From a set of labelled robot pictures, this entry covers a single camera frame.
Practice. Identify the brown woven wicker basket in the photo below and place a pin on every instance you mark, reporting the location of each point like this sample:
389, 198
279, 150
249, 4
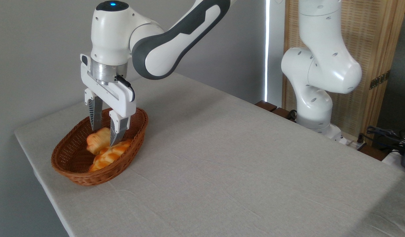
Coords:
70, 151

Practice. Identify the dark brown wooden block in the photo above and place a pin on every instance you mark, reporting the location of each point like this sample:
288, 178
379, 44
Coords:
271, 108

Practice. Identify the grey linen tablecloth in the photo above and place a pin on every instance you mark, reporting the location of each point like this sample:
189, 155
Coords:
255, 171

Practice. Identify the braided orange bread loaf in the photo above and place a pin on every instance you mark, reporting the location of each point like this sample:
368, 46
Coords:
108, 156

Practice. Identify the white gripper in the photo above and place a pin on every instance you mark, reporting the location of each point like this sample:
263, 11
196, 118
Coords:
118, 98

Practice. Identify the orange muffin-shaped bread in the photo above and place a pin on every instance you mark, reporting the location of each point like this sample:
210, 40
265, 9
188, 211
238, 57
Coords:
97, 141

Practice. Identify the brass screen hinge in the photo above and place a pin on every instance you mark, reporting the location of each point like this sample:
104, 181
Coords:
380, 79

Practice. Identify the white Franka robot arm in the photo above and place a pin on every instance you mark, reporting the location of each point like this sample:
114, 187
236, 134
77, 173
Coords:
320, 69

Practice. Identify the bamboo folding screen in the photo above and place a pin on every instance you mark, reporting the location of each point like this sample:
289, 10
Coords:
373, 36

